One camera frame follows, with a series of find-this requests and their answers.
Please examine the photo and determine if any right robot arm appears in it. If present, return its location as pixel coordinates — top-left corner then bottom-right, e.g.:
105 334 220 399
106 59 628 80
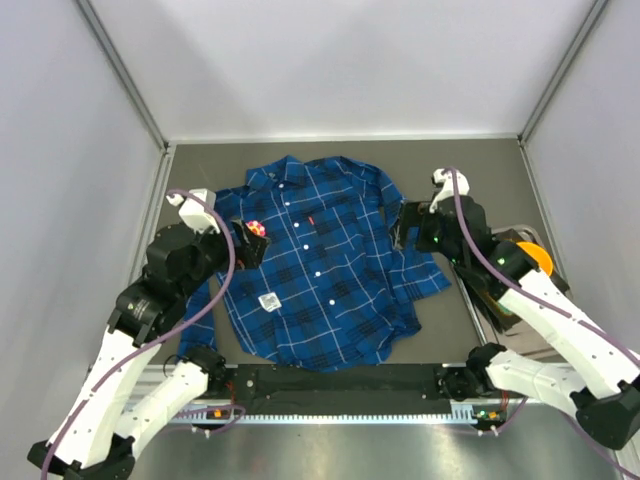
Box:
392 195 639 450

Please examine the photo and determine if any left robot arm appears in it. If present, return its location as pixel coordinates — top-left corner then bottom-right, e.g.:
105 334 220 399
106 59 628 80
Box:
27 220 270 479

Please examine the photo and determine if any white paper tag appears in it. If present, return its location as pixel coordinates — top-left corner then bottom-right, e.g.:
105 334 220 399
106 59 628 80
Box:
258 292 282 313

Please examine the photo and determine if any green square tray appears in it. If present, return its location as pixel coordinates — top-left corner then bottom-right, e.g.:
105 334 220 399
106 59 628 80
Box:
487 296 519 333

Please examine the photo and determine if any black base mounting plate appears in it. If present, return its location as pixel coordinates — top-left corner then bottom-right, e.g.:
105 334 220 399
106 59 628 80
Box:
219 363 481 414

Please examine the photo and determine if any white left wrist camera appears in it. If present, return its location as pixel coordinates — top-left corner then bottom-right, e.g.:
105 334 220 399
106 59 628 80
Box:
165 189 220 234

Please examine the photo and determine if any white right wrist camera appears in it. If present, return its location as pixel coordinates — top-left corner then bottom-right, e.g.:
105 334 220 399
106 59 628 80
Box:
429 167 470 214

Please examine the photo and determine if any pink pompom brooch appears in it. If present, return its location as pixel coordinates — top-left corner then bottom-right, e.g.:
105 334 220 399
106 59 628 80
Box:
247 220 266 237

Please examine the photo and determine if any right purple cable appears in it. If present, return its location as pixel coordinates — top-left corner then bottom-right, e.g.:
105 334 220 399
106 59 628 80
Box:
447 167 640 476

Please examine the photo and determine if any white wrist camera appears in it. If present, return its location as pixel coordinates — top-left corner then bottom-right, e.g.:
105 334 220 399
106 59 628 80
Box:
429 167 470 214
165 189 220 234

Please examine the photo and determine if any orange plastic bowl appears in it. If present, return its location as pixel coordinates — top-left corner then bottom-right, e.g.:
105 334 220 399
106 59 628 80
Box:
517 241 554 277

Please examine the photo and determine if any blue plaid button shirt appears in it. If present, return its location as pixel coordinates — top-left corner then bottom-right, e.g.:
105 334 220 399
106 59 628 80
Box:
178 155 453 374

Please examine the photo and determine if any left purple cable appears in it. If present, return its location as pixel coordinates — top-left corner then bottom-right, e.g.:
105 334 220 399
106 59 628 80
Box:
39 188 247 476

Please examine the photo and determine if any purple cable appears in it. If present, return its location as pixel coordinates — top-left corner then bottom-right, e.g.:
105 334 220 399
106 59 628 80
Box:
447 167 640 476
39 188 247 476

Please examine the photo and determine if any metal baking tray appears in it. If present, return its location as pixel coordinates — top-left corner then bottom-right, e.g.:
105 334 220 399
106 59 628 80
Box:
449 223 566 362

